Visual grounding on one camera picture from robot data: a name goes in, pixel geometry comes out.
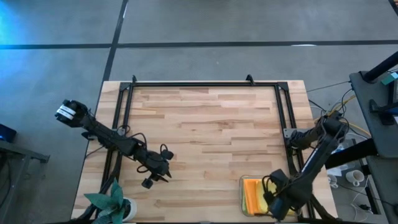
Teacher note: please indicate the black device with blue light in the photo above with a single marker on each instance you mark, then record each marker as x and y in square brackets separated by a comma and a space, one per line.
[6, 133]

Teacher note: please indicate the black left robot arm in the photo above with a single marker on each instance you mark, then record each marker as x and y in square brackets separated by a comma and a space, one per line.
[105, 137]

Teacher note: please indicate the clear plastic container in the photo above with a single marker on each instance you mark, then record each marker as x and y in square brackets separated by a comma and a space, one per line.
[241, 186]

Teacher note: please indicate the potted green plant white pot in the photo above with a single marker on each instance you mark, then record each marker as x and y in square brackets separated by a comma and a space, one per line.
[107, 202]

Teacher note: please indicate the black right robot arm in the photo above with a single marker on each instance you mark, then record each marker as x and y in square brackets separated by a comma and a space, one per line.
[317, 155]

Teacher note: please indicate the yellow microfiber towel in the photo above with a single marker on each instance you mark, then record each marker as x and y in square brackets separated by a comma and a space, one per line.
[261, 199]

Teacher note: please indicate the white mug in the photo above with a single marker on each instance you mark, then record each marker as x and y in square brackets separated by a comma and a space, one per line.
[354, 177]

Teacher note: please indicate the black desk crossbar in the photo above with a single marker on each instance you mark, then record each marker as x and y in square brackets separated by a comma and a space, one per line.
[357, 152]

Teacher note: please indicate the grey metal mounting plate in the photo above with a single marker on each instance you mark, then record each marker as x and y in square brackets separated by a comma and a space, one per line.
[287, 133]

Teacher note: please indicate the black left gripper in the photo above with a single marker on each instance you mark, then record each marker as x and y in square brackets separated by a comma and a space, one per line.
[154, 161]

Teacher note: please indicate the black frame clamp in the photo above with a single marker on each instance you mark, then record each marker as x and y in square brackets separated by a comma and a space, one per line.
[249, 79]
[134, 78]

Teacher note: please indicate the dark grey cart frame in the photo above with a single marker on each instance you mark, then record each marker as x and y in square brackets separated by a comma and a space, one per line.
[40, 158]

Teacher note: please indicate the black pole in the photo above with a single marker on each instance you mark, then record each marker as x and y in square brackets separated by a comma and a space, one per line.
[382, 67]

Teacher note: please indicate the teal box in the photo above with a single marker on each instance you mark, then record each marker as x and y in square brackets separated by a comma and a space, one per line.
[388, 78]

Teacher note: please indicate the black metal table frame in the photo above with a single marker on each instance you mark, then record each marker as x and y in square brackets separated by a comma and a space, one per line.
[202, 84]

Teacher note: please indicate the orange microfiber towel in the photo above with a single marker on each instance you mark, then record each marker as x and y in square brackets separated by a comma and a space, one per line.
[250, 196]

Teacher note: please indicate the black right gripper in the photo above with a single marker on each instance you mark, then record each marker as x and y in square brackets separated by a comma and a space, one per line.
[284, 194]

